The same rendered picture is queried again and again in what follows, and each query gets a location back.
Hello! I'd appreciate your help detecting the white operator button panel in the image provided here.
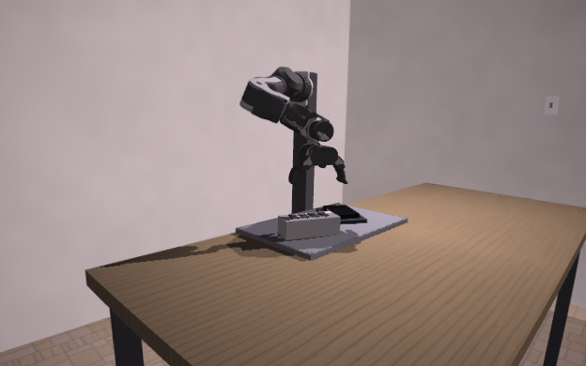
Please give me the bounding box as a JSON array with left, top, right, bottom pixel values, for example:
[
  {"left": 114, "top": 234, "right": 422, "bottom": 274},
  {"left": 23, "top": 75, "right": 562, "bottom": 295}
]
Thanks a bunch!
[{"left": 276, "top": 211, "right": 341, "bottom": 240}]

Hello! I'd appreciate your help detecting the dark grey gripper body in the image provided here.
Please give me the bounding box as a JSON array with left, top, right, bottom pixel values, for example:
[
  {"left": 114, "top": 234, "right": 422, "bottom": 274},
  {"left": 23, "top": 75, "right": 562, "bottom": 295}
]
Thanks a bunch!
[{"left": 299, "top": 142, "right": 338, "bottom": 168}]

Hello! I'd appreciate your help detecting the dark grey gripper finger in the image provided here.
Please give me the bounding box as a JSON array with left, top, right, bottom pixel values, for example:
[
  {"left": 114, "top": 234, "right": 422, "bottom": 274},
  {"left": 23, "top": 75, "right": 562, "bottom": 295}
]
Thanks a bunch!
[
  {"left": 332, "top": 156, "right": 348, "bottom": 184},
  {"left": 288, "top": 156, "right": 313, "bottom": 187}
]

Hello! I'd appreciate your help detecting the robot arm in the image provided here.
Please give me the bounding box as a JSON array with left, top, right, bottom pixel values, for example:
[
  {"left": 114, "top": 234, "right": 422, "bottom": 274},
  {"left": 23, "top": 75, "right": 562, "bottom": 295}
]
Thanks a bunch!
[{"left": 239, "top": 67, "right": 333, "bottom": 144}]

